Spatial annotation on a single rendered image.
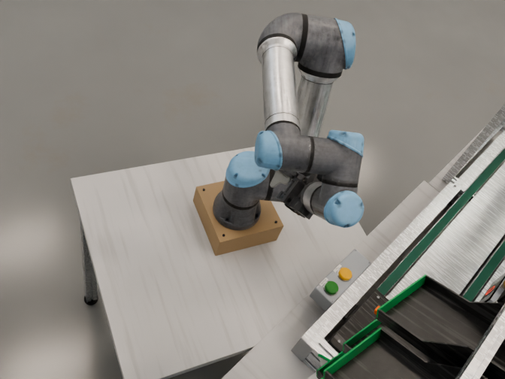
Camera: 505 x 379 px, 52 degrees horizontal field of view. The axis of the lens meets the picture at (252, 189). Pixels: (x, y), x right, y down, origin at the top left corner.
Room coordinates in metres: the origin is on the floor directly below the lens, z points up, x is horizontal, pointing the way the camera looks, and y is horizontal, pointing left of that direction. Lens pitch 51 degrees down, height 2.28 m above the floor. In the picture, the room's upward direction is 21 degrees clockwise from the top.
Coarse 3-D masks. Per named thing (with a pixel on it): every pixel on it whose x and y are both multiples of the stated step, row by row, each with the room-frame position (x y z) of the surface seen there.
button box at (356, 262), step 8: (352, 256) 0.95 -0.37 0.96; (360, 256) 0.96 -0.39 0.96; (344, 264) 0.91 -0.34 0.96; (352, 264) 0.93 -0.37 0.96; (360, 264) 0.94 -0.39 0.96; (368, 264) 0.95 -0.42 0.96; (336, 272) 0.88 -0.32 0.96; (352, 272) 0.90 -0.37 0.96; (360, 272) 0.91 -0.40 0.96; (328, 280) 0.84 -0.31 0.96; (336, 280) 0.85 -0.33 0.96; (344, 280) 0.86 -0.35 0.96; (352, 280) 0.87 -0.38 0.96; (320, 288) 0.80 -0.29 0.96; (344, 288) 0.83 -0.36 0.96; (312, 296) 0.80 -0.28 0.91; (320, 296) 0.79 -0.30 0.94; (328, 296) 0.79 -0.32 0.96; (336, 296) 0.80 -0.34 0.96; (320, 304) 0.78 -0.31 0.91; (328, 304) 0.77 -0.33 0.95
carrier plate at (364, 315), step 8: (376, 296) 0.84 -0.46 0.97; (384, 296) 0.85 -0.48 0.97; (368, 304) 0.81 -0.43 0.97; (376, 304) 0.82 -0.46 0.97; (360, 312) 0.77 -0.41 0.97; (368, 312) 0.78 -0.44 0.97; (352, 320) 0.74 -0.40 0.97; (360, 320) 0.74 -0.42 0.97; (368, 320) 0.75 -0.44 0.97; (344, 328) 0.70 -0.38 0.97; (352, 328) 0.71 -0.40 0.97; (360, 328) 0.72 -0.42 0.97; (336, 336) 0.67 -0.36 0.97; (344, 336) 0.68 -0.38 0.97; (336, 344) 0.65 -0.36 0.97
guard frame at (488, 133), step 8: (504, 104) 1.53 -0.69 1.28; (504, 112) 1.52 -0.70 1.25; (496, 120) 1.53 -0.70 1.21; (504, 120) 1.96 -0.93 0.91; (488, 128) 1.53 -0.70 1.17; (504, 128) 1.95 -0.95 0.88; (480, 136) 1.52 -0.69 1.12; (488, 136) 1.52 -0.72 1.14; (472, 144) 1.52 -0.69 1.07; (480, 144) 1.51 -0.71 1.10; (464, 152) 1.53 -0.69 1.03; (472, 152) 1.52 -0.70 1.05; (464, 160) 1.52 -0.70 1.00; (456, 168) 1.52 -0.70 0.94; (448, 176) 1.53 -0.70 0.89
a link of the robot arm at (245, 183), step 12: (240, 156) 0.99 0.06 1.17; (252, 156) 1.00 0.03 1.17; (228, 168) 0.95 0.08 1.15; (240, 168) 0.95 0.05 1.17; (252, 168) 0.96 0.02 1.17; (264, 168) 0.97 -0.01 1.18; (228, 180) 0.93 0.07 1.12; (240, 180) 0.92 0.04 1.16; (252, 180) 0.92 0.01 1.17; (264, 180) 0.95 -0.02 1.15; (228, 192) 0.93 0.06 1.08; (240, 192) 0.92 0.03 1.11; (252, 192) 0.92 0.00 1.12; (264, 192) 0.94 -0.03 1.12; (240, 204) 0.92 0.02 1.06; (252, 204) 0.94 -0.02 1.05
